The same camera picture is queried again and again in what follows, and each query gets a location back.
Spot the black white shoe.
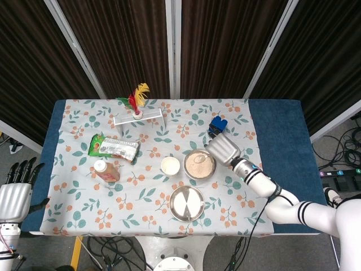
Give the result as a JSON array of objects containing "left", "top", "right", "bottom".
[{"left": 323, "top": 186, "right": 344, "bottom": 210}]

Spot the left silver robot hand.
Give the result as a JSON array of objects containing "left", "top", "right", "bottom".
[{"left": 0, "top": 157, "right": 50, "bottom": 224}]

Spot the white wire rack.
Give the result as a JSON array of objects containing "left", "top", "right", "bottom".
[{"left": 113, "top": 107, "right": 167, "bottom": 136}]

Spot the steel plate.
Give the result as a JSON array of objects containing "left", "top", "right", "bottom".
[{"left": 169, "top": 185, "right": 206, "bottom": 222}]

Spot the floral tablecloth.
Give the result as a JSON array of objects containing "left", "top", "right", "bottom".
[{"left": 39, "top": 98, "right": 275, "bottom": 237}]

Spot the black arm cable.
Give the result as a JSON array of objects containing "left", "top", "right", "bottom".
[{"left": 247, "top": 183, "right": 294, "bottom": 271}]

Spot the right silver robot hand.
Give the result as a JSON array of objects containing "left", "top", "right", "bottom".
[{"left": 205, "top": 125, "right": 242, "bottom": 167}]

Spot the dark partition panel white frame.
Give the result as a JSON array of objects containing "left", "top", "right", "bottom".
[
  {"left": 173, "top": 0, "right": 300, "bottom": 100},
  {"left": 52, "top": 0, "right": 174, "bottom": 100},
  {"left": 0, "top": 0, "right": 107, "bottom": 155},
  {"left": 242, "top": 0, "right": 361, "bottom": 143}
]

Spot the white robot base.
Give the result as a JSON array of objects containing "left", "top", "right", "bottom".
[{"left": 135, "top": 235, "right": 215, "bottom": 271}]

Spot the blue toy block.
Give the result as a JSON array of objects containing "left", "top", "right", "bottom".
[{"left": 209, "top": 115, "right": 228, "bottom": 134}]

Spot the black floor cable bundle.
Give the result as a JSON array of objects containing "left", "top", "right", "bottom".
[
  {"left": 222, "top": 236, "right": 254, "bottom": 271},
  {"left": 312, "top": 118, "right": 361, "bottom": 170},
  {"left": 81, "top": 236, "right": 147, "bottom": 271}
]

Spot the blue table cover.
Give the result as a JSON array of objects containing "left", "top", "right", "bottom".
[{"left": 21, "top": 98, "right": 328, "bottom": 235}]

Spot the steel bowl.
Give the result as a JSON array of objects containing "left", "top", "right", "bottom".
[{"left": 182, "top": 148, "right": 218, "bottom": 180}]

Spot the orange sauce bottle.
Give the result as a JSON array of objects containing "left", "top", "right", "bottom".
[{"left": 93, "top": 160, "right": 121, "bottom": 183}]

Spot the colourful feather shuttlecock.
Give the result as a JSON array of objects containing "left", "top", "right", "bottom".
[{"left": 115, "top": 82, "right": 151, "bottom": 118}]

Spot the white paper cup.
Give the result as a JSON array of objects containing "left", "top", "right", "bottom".
[{"left": 160, "top": 156, "right": 181, "bottom": 177}]

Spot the green silver snack packet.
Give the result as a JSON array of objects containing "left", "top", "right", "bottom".
[{"left": 87, "top": 133, "right": 141, "bottom": 163}]

